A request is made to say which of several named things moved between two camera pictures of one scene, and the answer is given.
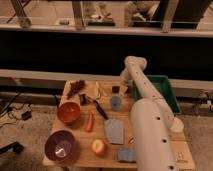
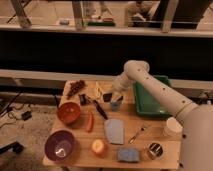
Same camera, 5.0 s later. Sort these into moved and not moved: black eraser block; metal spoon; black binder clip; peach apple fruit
Moved: black eraser block
Not moved: peach apple fruit; metal spoon; black binder clip
